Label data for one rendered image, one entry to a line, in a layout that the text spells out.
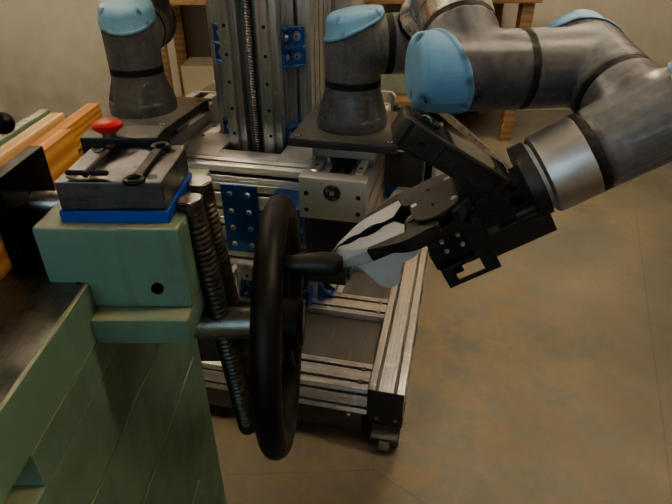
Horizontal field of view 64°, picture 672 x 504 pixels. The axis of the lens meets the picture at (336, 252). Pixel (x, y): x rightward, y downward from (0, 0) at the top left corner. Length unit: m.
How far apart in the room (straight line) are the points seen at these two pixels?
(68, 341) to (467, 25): 0.46
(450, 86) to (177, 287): 0.32
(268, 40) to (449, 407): 1.09
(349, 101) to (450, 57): 0.62
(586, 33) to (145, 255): 0.46
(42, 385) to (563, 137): 0.48
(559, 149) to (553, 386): 1.35
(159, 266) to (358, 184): 0.57
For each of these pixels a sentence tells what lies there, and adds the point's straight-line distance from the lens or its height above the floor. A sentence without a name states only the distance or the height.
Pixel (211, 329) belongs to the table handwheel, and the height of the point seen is 0.81.
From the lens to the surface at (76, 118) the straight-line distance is 0.92.
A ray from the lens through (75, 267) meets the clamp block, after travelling 0.56.
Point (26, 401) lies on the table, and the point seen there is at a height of 0.88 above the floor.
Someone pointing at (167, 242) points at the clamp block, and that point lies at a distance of 0.51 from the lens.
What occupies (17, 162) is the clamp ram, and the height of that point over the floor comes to 1.00.
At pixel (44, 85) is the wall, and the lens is 4.36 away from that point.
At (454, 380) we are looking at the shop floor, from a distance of 1.72.
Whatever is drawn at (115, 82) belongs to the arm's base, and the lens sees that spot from 1.32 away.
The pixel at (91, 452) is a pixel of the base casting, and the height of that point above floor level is 0.76.
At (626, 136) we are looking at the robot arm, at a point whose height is 1.05.
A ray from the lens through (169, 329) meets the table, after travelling 0.55.
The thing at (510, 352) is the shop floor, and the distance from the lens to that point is 1.86.
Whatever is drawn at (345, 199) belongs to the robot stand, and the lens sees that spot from 1.04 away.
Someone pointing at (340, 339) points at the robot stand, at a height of 0.21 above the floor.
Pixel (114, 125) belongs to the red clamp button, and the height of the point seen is 1.02.
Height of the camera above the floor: 1.20
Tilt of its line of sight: 32 degrees down
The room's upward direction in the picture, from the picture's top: straight up
